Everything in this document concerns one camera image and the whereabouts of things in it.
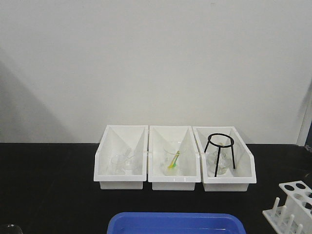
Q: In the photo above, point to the glassware in left bin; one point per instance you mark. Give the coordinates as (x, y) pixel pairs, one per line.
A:
(127, 162)

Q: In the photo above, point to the glass flask in right bin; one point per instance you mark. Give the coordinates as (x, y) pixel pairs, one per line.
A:
(224, 160)

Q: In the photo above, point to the white storage bin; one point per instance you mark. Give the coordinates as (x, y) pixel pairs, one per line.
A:
(190, 163)
(117, 138)
(234, 180)

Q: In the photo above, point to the blue plastic tray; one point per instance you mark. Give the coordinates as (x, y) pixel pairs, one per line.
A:
(174, 223)

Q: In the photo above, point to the middle white storage bin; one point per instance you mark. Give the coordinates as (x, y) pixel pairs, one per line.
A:
(190, 163)

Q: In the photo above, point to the clear beaker in middle bin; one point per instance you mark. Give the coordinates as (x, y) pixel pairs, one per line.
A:
(173, 152)

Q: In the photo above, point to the right white storage bin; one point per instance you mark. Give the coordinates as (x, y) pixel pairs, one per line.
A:
(234, 180)

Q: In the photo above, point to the green plastic spoon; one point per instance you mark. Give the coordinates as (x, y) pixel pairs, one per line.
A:
(174, 161)

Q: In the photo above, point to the white test tube rack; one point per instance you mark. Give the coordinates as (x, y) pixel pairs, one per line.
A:
(295, 216)

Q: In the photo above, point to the left white storage bin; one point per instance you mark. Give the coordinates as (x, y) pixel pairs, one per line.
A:
(117, 138)

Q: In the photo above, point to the glass beaker on counter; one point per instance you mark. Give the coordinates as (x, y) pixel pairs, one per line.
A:
(10, 229)

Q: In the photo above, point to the yellow plastic spoon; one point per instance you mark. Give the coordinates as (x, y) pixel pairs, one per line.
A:
(169, 167)

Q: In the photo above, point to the black wire tripod stand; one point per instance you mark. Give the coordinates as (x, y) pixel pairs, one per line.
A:
(221, 145)

